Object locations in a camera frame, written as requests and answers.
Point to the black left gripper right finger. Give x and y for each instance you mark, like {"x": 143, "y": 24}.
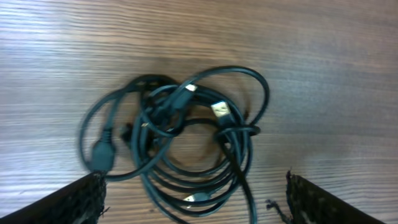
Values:
{"x": 309, "y": 203}

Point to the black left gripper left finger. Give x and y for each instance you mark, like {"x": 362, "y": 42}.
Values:
{"x": 80, "y": 202}

